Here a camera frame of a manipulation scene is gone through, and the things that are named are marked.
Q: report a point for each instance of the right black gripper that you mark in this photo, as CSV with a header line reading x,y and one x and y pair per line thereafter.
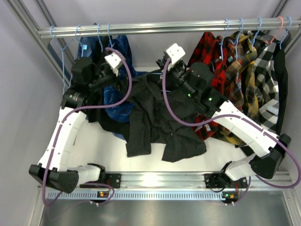
x,y
171,71

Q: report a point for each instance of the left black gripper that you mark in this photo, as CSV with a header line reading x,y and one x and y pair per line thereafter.
x,y
109,76

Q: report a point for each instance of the light blue wire hanger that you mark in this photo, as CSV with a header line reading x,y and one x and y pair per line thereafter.
x,y
155,78

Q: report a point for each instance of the dark grey pinstripe shirt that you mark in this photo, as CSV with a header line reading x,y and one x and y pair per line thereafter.
x,y
151,122

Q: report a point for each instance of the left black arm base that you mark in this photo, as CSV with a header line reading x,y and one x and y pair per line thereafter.
x,y
105,179

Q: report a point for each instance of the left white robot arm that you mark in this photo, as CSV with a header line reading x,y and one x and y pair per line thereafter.
x,y
82,96

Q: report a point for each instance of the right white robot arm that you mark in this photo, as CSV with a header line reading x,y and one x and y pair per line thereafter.
x,y
269,149

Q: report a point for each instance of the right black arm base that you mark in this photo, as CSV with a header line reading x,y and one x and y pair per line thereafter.
x,y
220,181

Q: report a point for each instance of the blue plaid shirt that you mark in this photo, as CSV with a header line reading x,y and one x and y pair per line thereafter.
x,y
121,112

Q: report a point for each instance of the light blue checked shirt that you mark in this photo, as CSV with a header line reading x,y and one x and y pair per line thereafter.
x,y
86,47

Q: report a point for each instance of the red plaid hanging shirt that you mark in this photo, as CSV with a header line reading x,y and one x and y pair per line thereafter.
x,y
208,52

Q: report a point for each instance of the red black plaid shirt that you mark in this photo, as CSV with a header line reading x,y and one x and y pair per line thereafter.
x,y
207,130

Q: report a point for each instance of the light blue empty hanger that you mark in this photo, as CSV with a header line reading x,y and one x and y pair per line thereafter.
x,y
66,79

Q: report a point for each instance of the yellow brown plaid shirt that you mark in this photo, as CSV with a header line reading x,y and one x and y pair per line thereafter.
x,y
239,86

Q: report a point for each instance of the black white plaid shirt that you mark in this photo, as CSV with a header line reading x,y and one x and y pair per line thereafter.
x,y
266,84

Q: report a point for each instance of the black shirt far right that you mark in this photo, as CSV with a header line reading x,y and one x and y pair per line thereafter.
x,y
282,78

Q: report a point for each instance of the black hanging garment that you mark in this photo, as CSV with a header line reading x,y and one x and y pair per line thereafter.
x,y
99,115

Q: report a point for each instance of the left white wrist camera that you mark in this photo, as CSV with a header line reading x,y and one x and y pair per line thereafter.
x,y
114,61

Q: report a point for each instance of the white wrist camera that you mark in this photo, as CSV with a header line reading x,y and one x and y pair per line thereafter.
x,y
175,53
114,61

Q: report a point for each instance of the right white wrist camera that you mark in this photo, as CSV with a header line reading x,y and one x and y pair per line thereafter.
x,y
175,53

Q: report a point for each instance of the aluminium hanging rail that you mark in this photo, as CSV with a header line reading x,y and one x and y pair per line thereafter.
x,y
170,27

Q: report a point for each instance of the aluminium front rail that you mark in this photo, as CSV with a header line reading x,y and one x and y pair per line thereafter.
x,y
173,186

